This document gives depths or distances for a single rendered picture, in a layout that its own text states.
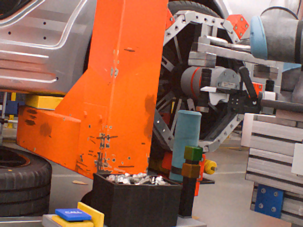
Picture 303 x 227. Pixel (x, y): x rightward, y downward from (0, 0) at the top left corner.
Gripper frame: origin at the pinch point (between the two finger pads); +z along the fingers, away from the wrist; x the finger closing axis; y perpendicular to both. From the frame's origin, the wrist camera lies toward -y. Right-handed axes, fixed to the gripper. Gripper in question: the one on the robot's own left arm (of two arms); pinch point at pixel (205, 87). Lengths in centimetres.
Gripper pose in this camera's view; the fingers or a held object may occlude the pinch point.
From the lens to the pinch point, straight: 180.7
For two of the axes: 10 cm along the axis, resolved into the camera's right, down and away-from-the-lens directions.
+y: -1.2, 9.9, 0.5
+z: -9.8, -1.3, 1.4
